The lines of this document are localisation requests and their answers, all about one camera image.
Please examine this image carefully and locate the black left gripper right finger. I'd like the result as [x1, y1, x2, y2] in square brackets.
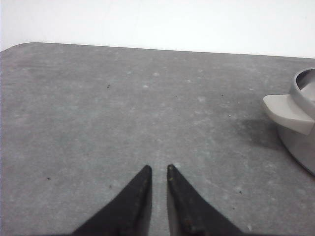
[167, 164, 243, 236]

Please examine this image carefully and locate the stainless steel pot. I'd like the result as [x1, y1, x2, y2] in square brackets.
[262, 68, 315, 175]

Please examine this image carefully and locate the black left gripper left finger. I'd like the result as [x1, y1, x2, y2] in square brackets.
[72, 165, 152, 236]

